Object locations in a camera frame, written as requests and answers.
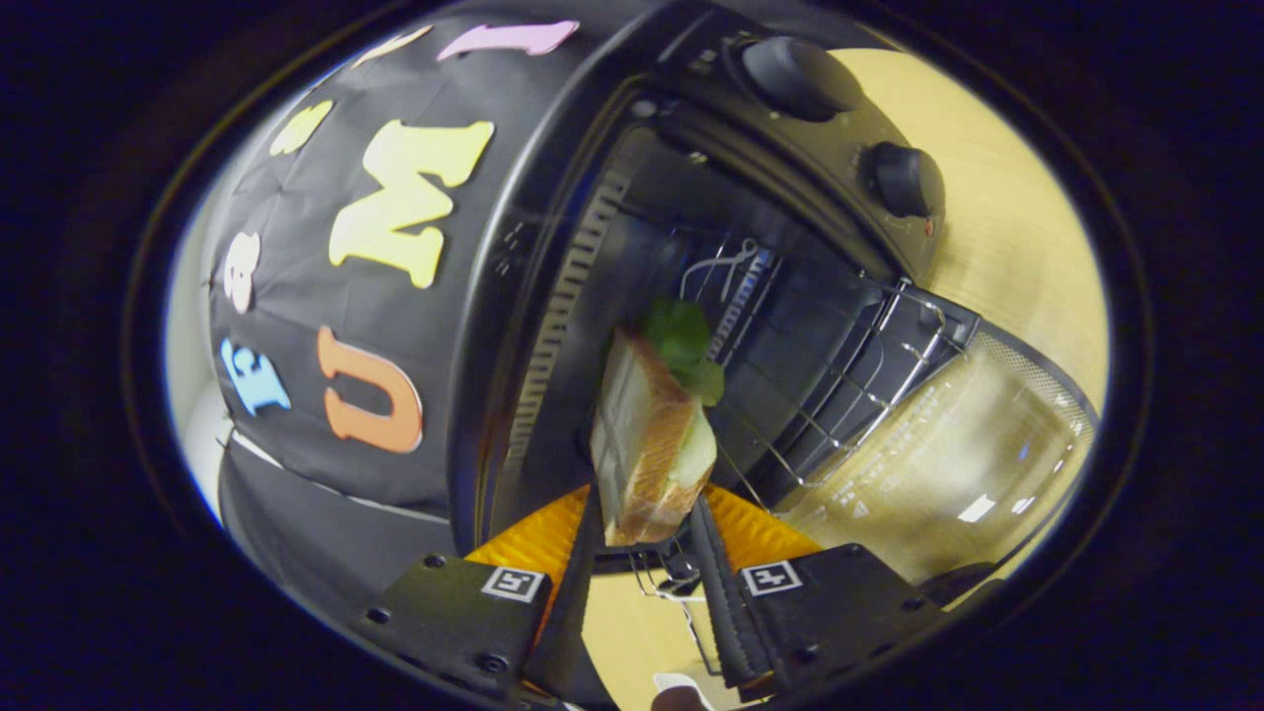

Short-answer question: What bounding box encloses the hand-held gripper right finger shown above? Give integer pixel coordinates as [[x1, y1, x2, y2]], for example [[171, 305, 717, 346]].
[[691, 484, 949, 692]]

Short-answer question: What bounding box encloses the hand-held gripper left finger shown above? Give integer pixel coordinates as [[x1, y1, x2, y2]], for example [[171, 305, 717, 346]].
[[360, 484, 603, 707]]

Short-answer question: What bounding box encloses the sandwich with lettuce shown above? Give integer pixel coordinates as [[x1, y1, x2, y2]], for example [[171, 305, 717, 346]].
[[590, 299, 727, 547]]

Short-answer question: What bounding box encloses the metal wire oven rack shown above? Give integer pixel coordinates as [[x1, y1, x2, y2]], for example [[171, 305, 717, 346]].
[[681, 237, 979, 490]]

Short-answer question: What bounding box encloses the black toaster oven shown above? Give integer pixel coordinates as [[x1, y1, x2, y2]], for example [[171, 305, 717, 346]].
[[449, 0, 1099, 593]]

